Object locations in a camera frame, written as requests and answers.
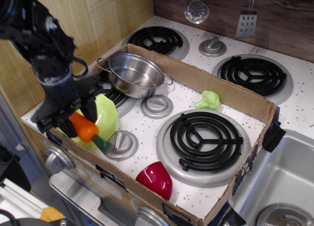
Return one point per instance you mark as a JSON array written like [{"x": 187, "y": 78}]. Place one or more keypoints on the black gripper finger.
[
  {"x": 89, "y": 110},
  {"x": 65, "y": 124}
]

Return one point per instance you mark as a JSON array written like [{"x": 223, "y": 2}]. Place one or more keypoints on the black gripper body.
[{"x": 63, "y": 96}]

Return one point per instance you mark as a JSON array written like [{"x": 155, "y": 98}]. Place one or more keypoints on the orange toy carrot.
[{"x": 88, "y": 131}]

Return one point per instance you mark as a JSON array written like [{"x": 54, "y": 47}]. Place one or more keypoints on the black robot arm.
[{"x": 40, "y": 40}]

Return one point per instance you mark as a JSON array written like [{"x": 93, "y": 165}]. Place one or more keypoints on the light green plastic plate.
[{"x": 106, "y": 122}]

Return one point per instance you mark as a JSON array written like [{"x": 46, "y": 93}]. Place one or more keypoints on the silver knob near plate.
[{"x": 125, "y": 145}]

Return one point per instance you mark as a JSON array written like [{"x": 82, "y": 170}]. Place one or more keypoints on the front left black burner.
[{"x": 122, "y": 102}]

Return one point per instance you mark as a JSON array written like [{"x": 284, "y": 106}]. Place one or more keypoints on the black burner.
[
  {"x": 122, "y": 102},
  {"x": 259, "y": 74},
  {"x": 167, "y": 41},
  {"x": 202, "y": 148}
]

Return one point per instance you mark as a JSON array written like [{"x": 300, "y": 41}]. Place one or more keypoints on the silver front oven knob left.
[{"x": 57, "y": 161}]

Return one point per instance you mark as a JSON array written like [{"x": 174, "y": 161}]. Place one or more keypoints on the silver oven knob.
[
  {"x": 148, "y": 217},
  {"x": 57, "y": 161}
]

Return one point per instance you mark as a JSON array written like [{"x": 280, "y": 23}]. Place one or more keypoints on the small steel pot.
[{"x": 134, "y": 75}]

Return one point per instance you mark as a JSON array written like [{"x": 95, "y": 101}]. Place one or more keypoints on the cardboard fence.
[{"x": 241, "y": 99}]

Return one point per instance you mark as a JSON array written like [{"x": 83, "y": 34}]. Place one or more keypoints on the black device left edge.
[{"x": 11, "y": 169}]

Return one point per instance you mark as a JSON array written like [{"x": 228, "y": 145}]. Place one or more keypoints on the silver knob centre stove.
[{"x": 157, "y": 107}]

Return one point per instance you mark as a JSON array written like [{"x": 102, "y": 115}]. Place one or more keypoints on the silver knob stove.
[
  {"x": 212, "y": 47},
  {"x": 157, "y": 107}
]

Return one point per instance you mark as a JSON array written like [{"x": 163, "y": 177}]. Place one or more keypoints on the orange object bottom left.
[{"x": 50, "y": 214}]

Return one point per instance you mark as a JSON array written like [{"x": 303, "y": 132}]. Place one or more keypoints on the red plastic bowl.
[{"x": 156, "y": 178}]

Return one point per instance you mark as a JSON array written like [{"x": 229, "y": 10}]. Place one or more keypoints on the back left black burner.
[{"x": 167, "y": 41}]

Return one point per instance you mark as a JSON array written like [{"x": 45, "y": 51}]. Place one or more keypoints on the front right black burner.
[{"x": 202, "y": 148}]

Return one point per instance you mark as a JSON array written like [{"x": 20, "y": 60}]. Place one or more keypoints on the silver front oven knob right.
[{"x": 148, "y": 217}]

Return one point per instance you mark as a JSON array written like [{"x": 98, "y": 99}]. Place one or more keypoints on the green toy broccoli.
[{"x": 210, "y": 100}]

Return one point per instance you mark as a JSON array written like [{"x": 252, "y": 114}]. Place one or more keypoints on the silver knob back stove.
[{"x": 212, "y": 47}]

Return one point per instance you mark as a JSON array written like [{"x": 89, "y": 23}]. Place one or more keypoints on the hanging steel skimmer ladle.
[{"x": 196, "y": 11}]

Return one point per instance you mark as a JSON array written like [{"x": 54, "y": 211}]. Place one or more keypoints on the back right black burner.
[{"x": 259, "y": 74}]

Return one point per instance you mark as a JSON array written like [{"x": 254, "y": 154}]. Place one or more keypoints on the hanging steel slotted spatula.
[{"x": 247, "y": 22}]

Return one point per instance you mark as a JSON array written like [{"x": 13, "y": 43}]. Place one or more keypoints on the grey toy sink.
[{"x": 279, "y": 191}]

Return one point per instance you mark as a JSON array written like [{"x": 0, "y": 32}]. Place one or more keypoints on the silver oven door handle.
[{"x": 83, "y": 202}]

